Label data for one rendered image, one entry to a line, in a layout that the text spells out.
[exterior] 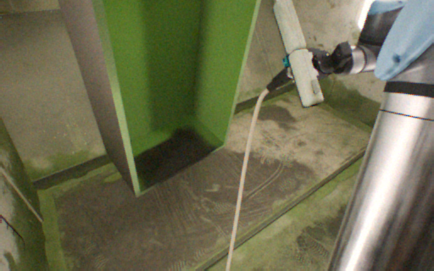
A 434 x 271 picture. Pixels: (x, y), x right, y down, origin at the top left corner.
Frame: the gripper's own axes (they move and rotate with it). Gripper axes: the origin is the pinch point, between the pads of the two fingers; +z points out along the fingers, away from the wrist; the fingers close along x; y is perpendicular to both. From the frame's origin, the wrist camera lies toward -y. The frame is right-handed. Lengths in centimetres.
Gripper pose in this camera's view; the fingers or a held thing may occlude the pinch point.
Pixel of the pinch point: (292, 67)
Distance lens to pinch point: 74.2
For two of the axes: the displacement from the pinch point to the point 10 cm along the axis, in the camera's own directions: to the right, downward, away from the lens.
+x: -2.4, -9.7, 0.9
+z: -9.3, 2.1, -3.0
